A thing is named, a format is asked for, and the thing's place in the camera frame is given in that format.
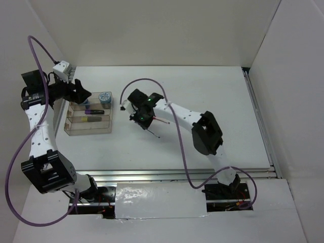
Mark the aluminium table frame rail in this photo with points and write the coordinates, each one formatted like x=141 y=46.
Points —
x=129 y=153

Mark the red pen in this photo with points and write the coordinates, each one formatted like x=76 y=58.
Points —
x=161 y=120

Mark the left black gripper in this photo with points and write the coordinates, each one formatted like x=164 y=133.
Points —
x=81 y=94

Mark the white foil front cover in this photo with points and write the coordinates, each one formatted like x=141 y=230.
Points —
x=158 y=201

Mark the yellow highlighter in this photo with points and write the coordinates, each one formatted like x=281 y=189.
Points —
x=91 y=119

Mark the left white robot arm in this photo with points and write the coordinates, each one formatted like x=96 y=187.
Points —
x=48 y=169

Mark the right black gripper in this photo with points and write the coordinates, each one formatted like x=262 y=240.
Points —
x=145 y=124

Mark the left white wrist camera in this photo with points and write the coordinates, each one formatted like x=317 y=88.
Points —
x=65 y=71

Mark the purple highlighter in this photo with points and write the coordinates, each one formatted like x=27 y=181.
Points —
x=94 y=112

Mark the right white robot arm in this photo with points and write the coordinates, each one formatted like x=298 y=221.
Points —
x=206 y=133

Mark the clear tiered organizer tray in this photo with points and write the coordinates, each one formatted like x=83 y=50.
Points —
x=73 y=125

